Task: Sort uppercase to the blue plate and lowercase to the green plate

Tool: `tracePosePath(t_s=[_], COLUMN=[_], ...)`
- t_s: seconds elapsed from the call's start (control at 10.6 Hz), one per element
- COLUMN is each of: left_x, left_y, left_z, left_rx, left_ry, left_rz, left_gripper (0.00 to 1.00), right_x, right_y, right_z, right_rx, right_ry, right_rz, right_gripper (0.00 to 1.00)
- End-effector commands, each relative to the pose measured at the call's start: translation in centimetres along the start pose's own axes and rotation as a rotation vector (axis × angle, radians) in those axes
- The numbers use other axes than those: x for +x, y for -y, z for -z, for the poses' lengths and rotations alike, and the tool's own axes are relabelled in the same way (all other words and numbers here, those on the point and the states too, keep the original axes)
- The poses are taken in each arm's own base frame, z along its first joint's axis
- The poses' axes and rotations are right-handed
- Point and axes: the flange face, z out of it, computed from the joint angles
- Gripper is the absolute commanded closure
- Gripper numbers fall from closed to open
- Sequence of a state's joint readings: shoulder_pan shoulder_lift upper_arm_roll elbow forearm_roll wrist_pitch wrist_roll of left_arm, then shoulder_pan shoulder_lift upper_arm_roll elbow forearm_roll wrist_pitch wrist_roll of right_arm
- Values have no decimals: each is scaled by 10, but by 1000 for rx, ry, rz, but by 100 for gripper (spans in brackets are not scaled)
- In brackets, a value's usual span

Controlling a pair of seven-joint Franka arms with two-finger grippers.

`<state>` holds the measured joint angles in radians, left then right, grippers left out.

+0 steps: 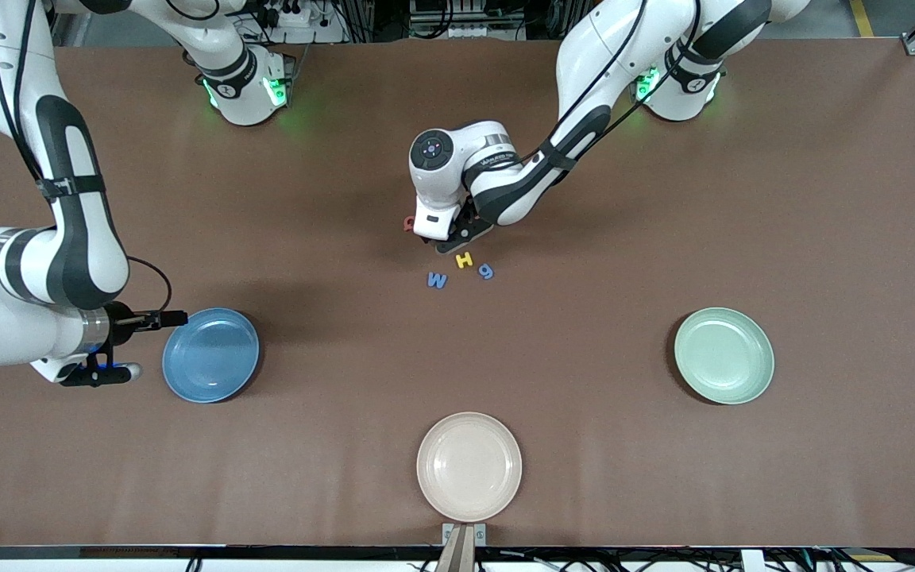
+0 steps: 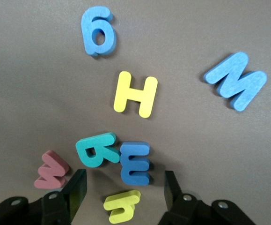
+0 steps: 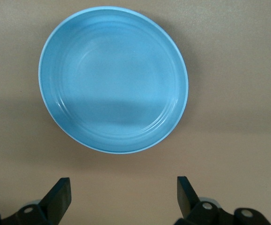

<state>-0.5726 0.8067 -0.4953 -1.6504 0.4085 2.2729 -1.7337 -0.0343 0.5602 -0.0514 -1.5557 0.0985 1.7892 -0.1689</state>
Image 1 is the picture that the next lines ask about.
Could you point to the yellow foam uppercase H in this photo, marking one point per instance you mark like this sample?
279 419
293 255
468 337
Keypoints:
465 260

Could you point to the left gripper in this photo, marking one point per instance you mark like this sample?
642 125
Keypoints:
425 239

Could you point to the brown table cover sheet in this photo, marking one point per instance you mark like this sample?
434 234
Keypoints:
346 477

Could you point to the blue foam lowercase g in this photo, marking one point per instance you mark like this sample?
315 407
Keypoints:
486 272

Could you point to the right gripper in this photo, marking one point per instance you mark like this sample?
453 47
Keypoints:
120 322

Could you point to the blue plate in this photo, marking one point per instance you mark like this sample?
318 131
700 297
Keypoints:
210 355

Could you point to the green plate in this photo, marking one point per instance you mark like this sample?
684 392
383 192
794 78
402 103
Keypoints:
723 355

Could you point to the blue foam uppercase W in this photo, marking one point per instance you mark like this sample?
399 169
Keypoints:
437 280

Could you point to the beige plate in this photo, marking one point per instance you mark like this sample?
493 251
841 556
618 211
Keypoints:
469 466

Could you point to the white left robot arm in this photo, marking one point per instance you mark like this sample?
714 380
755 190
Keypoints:
608 48

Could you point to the white power strip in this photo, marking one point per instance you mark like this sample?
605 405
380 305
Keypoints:
295 16

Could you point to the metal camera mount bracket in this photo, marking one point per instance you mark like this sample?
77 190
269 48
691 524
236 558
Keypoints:
464 548

